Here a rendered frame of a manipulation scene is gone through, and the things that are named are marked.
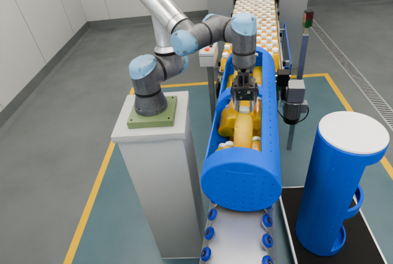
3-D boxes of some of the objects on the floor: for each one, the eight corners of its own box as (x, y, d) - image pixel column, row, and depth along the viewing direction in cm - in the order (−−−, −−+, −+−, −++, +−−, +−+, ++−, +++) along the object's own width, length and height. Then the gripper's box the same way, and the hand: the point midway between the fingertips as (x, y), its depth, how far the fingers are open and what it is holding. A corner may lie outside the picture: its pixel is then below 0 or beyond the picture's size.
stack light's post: (286, 149, 256) (303, 35, 189) (286, 146, 259) (302, 33, 192) (291, 149, 256) (309, 35, 188) (290, 146, 259) (308, 33, 191)
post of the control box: (214, 158, 257) (206, 61, 195) (215, 156, 260) (207, 58, 198) (219, 158, 256) (211, 61, 194) (219, 156, 259) (212, 58, 197)
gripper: (224, 71, 87) (227, 122, 101) (262, 71, 85) (259, 123, 98) (227, 58, 94) (229, 108, 107) (262, 58, 91) (259, 109, 105)
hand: (244, 108), depth 104 cm, fingers closed on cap, 4 cm apart
